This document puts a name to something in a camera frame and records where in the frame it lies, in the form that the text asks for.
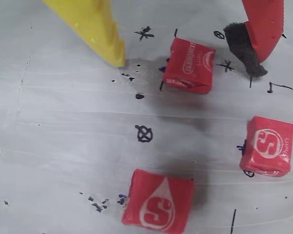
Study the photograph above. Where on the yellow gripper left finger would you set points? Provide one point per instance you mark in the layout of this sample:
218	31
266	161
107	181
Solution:
88	22

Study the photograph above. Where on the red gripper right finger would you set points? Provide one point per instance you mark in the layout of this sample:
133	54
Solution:
263	24

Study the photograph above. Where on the red candy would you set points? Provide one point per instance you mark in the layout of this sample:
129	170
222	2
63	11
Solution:
189	65

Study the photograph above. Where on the red candy circle logo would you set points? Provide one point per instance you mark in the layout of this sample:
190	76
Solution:
268	146

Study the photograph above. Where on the red candy drop logo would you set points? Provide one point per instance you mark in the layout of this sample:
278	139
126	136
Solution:
158	201

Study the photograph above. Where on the white plastic table cover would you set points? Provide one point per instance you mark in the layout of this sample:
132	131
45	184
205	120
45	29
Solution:
63	134

